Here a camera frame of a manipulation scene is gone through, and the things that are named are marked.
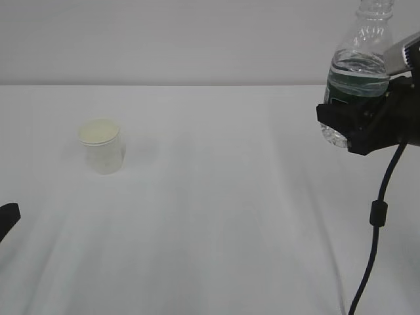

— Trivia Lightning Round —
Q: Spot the white paper cup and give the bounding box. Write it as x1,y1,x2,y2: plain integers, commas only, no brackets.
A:
78,118,125,175

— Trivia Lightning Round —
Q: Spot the black right camera cable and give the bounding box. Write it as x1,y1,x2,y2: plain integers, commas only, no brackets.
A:
346,143,408,315

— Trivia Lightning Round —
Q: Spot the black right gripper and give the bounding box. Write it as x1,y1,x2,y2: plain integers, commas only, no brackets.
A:
316,74,419,155

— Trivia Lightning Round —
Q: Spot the clear water bottle green label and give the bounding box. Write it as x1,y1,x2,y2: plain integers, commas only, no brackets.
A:
320,0,396,148

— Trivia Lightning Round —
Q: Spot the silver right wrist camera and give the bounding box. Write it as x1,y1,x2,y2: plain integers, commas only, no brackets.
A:
383,32,419,76

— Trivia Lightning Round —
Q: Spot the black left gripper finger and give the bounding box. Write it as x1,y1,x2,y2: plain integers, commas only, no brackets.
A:
0,203,20,242

